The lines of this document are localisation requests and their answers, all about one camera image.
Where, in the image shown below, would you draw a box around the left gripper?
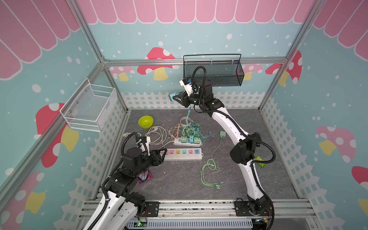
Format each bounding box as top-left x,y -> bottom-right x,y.
134,149 -> 167,177

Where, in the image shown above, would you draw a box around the white mesh wall basket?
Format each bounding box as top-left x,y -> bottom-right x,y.
60,79 -> 117,132

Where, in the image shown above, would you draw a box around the green snack packet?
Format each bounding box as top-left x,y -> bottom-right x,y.
254,156 -> 266,168

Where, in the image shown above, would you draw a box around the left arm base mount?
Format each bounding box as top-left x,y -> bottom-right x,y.
133,201 -> 160,217

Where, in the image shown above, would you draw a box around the black mesh wall basket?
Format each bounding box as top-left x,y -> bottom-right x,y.
183,54 -> 245,87

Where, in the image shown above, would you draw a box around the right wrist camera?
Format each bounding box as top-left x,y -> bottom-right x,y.
179,77 -> 194,96

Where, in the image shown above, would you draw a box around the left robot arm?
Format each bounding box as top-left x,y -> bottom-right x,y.
84,147 -> 167,230

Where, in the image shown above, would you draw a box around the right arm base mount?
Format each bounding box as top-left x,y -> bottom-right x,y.
234,199 -> 273,218

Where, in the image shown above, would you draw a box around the green charging cables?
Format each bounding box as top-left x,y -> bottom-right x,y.
168,109 -> 226,189

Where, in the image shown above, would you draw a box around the white coiled power cord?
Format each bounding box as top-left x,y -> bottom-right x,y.
123,126 -> 173,147

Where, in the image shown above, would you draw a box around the roll of tape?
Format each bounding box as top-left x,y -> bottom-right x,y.
180,117 -> 192,127

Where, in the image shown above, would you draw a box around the teal charger plug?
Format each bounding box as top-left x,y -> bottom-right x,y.
169,93 -> 177,101
188,135 -> 194,144

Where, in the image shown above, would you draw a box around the green plastic bowl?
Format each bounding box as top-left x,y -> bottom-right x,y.
138,116 -> 154,129

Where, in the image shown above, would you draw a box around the large white power strip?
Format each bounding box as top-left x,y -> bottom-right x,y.
164,148 -> 203,161

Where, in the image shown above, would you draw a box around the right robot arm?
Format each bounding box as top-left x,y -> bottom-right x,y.
171,78 -> 276,216

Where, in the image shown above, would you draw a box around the purple candy bag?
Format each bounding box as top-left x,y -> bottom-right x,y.
137,169 -> 153,184

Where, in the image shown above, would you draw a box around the small white power strip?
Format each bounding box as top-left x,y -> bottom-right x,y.
173,137 -> 203,147

